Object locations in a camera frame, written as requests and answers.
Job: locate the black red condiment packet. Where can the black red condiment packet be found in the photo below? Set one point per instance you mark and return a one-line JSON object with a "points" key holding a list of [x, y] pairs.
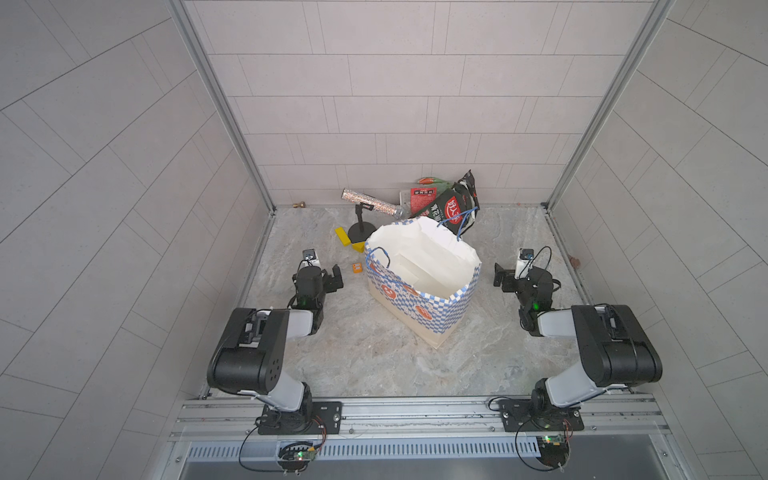
{"points": [[457, 206]]}

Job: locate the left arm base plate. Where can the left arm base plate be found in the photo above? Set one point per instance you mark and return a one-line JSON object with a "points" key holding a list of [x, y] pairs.
{"points": [[323, 416]]}

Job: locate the circuit board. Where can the circuit board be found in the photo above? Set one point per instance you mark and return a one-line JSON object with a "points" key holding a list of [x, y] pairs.
{"points": [[554, 451], [302, 451]]}

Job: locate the left circuit board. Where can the left circuit board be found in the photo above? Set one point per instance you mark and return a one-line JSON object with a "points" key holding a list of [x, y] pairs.
{"points": [[302, 451]]}

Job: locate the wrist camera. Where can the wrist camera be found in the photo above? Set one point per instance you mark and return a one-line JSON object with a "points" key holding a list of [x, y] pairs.
{"points": [[309, 259], [524, 262]]}

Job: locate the red green small packet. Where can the red green small packet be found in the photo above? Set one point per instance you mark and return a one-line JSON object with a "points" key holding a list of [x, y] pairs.
{"points": [[421, 200]]}

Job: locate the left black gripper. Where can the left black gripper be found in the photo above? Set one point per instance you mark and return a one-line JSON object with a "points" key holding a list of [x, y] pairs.
{"points": [[327, 279]]}

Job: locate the yellow block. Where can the yellow block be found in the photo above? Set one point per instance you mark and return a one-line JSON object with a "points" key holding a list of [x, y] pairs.
{"points": [[347, 242]]}

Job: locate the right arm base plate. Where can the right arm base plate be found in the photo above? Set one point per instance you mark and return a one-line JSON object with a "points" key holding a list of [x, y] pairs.
{"points": [[522, 415]]}

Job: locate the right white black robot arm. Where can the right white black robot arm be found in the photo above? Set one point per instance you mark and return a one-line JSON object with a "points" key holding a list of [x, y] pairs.
{"points": [[614, 351]]}

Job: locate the black microphone stand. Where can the black microphone stand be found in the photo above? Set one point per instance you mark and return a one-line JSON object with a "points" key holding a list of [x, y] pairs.
{"points": [[361, 230]]}

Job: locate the glitter microphone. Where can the glitter microphone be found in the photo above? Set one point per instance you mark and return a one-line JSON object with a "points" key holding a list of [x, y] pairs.
{"points": [[373, 204]]}

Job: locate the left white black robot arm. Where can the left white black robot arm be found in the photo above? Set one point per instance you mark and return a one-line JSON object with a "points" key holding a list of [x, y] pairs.
{"points": [[249, 357]]}

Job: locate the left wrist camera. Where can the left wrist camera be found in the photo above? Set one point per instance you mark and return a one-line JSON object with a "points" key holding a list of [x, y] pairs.
{"points": [[309, 259]]}

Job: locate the blue checkered paper bag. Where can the blue checkered paper bag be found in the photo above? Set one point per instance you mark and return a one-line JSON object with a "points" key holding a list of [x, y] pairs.
{"points": [[424, 274]]}

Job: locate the right circuit board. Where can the right circuit board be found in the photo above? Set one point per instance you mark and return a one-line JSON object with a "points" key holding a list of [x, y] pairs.
{"points": [[554, 451]]}

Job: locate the aluminium rail frame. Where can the aluminium rail frame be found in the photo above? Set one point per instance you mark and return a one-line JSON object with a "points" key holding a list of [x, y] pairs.
{"points": [[224, 429]]}

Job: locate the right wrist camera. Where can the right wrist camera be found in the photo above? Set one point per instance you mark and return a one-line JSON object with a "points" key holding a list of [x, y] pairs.
{"points": [[524, 262]]}

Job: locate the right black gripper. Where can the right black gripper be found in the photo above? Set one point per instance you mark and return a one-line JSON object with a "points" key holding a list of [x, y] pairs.
{"points": [[508, 279]]}

